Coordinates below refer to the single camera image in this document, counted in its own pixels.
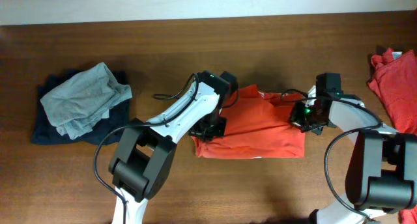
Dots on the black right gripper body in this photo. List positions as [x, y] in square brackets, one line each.
[306, 118]

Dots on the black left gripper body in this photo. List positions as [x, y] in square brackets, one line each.
[212, 124]

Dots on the orange printed t-shirt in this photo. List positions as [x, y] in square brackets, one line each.
[258, 126]

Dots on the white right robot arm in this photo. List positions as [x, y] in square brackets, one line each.
[381, 176]

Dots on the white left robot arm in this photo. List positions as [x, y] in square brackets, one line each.
[144, 155]

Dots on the red crumpled shirt pile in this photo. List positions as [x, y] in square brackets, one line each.
[394, 82]

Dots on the grey folded shirt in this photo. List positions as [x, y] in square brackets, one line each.
[75, 106]

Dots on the dark navy folded garment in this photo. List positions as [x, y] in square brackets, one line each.
[46, 134]

